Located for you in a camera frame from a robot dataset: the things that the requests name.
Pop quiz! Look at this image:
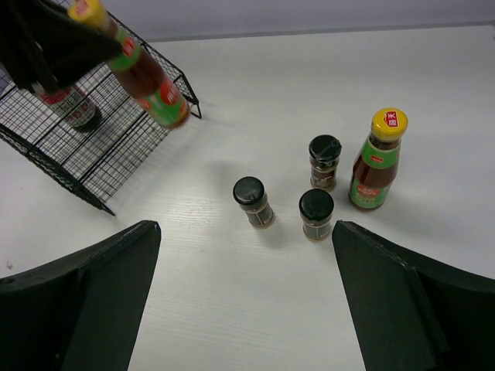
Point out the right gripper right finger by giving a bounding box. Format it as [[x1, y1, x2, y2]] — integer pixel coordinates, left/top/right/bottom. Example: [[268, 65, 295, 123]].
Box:
[[332, 221, 494, 370]]

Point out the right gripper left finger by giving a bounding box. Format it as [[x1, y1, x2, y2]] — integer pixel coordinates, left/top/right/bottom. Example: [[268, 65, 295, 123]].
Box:
[[1, 220, 161, 370]]

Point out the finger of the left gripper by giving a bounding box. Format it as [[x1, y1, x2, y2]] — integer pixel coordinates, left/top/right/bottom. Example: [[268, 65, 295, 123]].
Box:
[[1, 1, 121, 93]]

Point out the clear bottle red label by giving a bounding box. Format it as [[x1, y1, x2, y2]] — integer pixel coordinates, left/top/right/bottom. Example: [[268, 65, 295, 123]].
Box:
[[36, 86, 102, 133]]

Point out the sauce bottle yellow cap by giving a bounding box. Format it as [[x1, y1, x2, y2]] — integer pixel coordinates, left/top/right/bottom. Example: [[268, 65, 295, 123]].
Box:
[[67, 1, 190, 129], [348, 107, 408, 210]]

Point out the spice jar taped lid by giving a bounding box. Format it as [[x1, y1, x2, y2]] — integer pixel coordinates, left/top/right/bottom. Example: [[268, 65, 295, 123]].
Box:
[[309, 134, 342, 192]]

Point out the spice jar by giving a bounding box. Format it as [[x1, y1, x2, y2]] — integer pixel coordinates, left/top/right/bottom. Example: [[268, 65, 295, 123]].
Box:
[[233, 176, 275, 228], [299, 189, 335, 241]]

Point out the black wire mesh rack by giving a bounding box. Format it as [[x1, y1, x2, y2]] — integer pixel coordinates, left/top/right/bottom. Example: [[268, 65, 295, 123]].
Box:
[[1, 1, 201, 210]]

